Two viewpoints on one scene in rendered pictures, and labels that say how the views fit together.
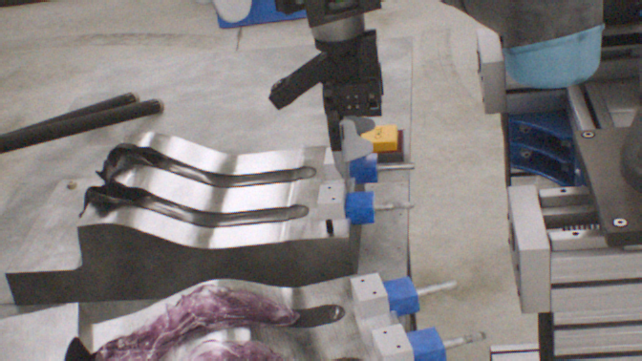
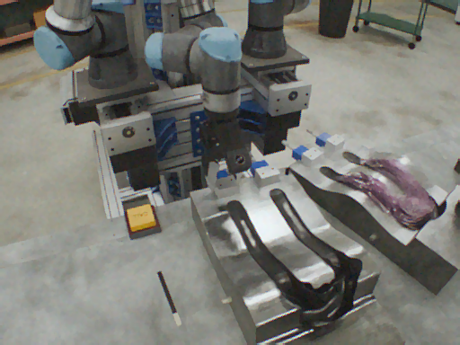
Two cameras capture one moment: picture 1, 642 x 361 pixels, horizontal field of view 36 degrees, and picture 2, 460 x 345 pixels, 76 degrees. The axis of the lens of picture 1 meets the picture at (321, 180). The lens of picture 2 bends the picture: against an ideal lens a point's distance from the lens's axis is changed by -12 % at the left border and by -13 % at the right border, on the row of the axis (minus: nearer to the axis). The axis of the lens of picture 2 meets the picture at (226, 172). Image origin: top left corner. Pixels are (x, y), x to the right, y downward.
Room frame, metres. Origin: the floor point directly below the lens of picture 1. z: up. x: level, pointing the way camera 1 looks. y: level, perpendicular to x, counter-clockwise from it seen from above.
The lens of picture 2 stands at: (1.58, 0.47, 1.46)
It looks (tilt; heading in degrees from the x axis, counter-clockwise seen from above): 41 degrees down; 239
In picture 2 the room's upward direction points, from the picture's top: straight up
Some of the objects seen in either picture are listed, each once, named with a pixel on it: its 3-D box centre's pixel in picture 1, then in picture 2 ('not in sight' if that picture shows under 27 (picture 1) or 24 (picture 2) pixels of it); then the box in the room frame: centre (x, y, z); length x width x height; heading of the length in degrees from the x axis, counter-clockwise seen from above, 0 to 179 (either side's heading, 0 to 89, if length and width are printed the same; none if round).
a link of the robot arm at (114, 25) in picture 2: not in sight; (101, 22); (1.42, -0.47, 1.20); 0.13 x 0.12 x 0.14; 35
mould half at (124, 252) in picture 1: (190, 208); (287, 263); (1.28, 0.20, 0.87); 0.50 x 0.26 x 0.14; 81
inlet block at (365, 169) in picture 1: (371, 168); (218, 178); (1.28, -0.08, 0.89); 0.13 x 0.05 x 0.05; 81
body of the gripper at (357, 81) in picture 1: (349, 74); (220, 128); (1.28, -0.06, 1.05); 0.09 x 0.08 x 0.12; 81
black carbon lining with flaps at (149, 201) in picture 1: (193, 183); (291, 242); (1.27, 0.19, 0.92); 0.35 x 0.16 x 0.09; 81
